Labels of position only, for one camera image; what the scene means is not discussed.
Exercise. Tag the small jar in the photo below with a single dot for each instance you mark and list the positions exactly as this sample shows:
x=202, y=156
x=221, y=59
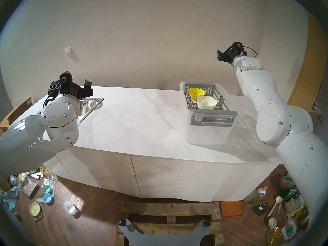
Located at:
x=314, y=105

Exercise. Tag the large cream spoon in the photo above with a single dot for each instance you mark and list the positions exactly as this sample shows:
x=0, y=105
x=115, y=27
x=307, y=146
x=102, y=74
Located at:
x=278, y=199

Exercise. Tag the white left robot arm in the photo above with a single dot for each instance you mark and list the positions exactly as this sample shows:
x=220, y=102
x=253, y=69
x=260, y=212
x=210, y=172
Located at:
x=20, y=143

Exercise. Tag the white container green contents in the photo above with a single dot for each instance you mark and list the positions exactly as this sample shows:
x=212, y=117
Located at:
x=289, y=230

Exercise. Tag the clear bag of utensils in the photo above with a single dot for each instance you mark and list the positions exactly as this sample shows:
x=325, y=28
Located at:
x=293, y=205

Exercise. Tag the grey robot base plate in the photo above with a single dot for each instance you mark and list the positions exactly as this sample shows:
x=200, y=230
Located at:
x=164, y=237

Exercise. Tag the clear plastic storage bin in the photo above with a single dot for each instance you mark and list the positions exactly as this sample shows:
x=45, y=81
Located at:
x=207, y=136

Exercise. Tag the small grey spoon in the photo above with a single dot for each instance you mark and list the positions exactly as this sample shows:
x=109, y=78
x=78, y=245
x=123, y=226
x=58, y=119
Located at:
x=279, y=209

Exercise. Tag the cream plastic bowl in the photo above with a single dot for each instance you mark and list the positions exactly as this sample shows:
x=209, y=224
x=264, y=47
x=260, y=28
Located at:
x=207, y=102

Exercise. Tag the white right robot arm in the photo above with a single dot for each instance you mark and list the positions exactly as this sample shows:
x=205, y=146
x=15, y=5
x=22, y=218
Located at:
x=271, y=114

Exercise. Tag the amber round plate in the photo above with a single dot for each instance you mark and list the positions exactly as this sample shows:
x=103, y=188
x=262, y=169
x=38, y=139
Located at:
x=273, y=236

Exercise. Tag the clear plastic bag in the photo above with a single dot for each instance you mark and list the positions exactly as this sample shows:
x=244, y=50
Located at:
x=28, y=185

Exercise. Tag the wooden door frame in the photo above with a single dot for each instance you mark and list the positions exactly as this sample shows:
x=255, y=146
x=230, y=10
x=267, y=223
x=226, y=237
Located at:
x=312, y=63

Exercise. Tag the blue measuring cup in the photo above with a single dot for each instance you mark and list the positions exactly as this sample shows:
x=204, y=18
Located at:
x=47, y=198

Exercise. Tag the green snack bag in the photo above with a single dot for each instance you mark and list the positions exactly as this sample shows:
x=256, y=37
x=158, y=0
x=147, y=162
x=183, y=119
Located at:
x=288, y=189

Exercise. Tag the small white cup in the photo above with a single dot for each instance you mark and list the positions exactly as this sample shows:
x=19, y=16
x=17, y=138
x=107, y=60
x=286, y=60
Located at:
x=272, y=222

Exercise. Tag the white wall switch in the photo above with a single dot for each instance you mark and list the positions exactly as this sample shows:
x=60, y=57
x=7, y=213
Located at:
x=67, y=50

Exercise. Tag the black base knob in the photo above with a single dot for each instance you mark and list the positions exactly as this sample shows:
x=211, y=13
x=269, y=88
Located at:
x=122, y=222
x=206, y=223

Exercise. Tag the amber glass lid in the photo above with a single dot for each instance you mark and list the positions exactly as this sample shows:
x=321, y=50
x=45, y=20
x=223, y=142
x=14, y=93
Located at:
x=252, y=197

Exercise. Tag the orange tray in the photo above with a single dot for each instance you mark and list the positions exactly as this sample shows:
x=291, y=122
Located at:
x=231, y=208

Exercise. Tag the teal box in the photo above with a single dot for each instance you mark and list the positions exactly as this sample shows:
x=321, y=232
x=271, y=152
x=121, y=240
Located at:
x=11, y=205

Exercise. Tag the yellow plastic bowl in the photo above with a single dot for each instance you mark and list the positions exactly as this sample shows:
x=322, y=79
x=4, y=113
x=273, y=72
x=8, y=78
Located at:
x=196, y=93

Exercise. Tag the brown cardboard box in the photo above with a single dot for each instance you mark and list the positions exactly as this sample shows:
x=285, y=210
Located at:
x=12, y=117

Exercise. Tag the white bottle pink cap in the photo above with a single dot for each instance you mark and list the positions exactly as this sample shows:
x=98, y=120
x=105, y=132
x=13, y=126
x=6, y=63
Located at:
x=262, y=191

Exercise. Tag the white counter cabinet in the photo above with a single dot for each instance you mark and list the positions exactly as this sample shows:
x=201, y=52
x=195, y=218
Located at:
x=159, y=173

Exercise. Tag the stainless steel sink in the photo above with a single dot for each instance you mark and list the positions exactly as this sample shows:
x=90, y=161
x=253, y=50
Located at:
x=88, y=107

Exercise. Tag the green cup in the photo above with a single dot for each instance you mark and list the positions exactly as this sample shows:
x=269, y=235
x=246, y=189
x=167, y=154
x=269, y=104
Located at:
x=46, y=189

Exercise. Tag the white plastic container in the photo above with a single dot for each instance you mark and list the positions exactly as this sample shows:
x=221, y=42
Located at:
x=69, y=207

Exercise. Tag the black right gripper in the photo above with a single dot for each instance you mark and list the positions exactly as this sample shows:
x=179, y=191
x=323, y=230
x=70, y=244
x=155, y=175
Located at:
x=234, y=52

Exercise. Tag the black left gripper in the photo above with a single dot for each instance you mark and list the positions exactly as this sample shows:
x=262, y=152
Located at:
x=71, y=89

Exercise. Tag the grey plastic drying rack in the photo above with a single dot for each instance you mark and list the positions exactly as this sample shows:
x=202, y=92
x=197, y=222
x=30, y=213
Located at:
x=212, y=117

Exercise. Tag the dark round glass lid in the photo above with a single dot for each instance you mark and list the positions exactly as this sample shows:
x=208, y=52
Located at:
x=260, y=207

